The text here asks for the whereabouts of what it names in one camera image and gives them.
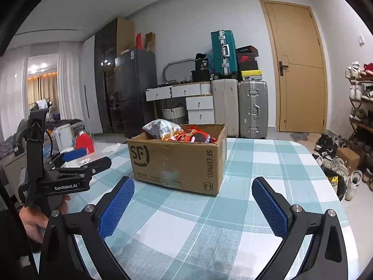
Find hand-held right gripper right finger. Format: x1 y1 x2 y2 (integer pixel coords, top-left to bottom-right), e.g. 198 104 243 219
251 177 349 280

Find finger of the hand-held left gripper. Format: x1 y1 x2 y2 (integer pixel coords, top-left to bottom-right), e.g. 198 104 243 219
50 148 88 167
54 157 112 179

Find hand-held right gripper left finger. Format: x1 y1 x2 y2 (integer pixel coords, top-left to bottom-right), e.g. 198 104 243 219
39 176 135 280

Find orange noodle snack packet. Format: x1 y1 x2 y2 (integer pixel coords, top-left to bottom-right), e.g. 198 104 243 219
143 119 183 140

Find red chip packet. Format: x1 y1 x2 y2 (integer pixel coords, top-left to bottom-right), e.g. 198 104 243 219
175 125 218 144

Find person's left forearm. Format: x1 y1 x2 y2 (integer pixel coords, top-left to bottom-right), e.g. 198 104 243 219
0 204 38 280

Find person's left hand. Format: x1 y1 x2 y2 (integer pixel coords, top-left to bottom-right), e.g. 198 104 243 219
19 195 72 244

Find white kettle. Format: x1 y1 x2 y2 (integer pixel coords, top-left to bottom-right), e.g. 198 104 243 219
54 123 75 152

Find clothes rack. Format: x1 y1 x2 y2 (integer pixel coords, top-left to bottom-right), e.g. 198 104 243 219
29 99 57 117

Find grey sofa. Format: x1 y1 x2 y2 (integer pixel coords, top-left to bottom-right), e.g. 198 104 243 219
0 118 85 159

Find white wardrobe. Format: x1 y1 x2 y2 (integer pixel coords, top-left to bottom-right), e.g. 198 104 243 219
81 34 104 135

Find white curtains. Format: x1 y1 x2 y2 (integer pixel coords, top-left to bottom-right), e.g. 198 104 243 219
0 41 85 140

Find black trash bag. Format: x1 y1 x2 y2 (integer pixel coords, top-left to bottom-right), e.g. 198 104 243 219
322 168 347 202

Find dark grey fridge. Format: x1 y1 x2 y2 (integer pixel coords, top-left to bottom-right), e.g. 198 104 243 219
114 49 158 137

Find heap of black white shoes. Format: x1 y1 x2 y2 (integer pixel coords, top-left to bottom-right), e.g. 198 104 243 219
313 133 373 200

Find woven laundry basket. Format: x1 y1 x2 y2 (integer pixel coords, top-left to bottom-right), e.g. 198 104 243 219
161 104 186 124

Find small brown cardboard box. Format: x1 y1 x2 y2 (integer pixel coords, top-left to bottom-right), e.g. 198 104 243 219
336 147 360 173

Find tall dark glass cabinet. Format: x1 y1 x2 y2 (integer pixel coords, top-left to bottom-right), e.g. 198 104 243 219
94 17 135 135

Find silver suitcase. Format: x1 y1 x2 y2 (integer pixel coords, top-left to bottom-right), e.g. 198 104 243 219
238 80 269 140

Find beige suitcase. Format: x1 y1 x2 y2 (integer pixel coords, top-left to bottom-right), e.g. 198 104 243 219
211 79 240 137

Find white drawer desk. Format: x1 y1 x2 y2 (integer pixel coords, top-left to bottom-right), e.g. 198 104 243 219
146 82 215 124

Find wooden shoe rack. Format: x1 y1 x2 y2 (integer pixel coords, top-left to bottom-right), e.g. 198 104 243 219
348 76 373 152

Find oval mirror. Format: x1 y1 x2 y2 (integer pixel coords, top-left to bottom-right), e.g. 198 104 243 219
162 59 195 84

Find yellow black shoe box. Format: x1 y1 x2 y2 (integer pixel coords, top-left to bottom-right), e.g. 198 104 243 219
240 69 262 81

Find brown paper bag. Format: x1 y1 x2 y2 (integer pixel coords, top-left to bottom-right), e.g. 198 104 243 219
145 31 156 51

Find black storage box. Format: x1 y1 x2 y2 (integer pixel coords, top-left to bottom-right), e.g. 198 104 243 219
191 70 212 83

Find shoe rack with shoes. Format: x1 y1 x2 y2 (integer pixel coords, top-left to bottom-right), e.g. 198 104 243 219
345 61 373 158

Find wooden door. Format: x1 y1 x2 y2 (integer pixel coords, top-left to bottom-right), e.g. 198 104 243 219
260 0 328 134

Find black paper bag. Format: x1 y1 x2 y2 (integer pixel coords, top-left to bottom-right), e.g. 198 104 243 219
195 53 210 71

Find black red shoe box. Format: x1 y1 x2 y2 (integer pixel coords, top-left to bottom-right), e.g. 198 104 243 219
236 46 259 56

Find teal suitcase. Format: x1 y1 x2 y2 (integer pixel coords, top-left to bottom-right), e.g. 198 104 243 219
211 30 238 78

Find black cable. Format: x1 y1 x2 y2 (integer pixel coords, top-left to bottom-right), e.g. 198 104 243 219
47 131 55 158

